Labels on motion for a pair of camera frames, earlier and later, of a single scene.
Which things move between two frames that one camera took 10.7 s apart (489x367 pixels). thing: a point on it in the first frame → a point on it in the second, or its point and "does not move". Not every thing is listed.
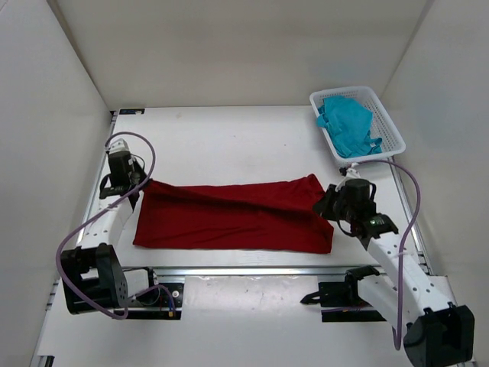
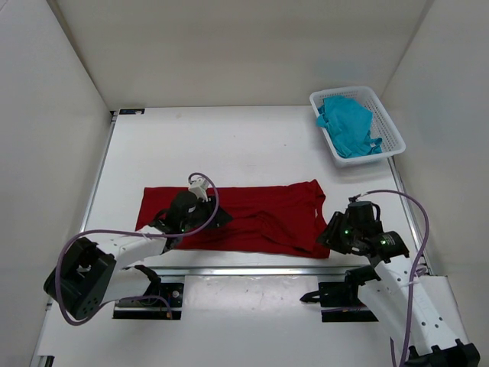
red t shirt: x=276 y=215 does not move
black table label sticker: x=131 y=111 does not move
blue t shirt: x=349 y=124 does not move
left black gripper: x=135 y=166 → x=221 y=219
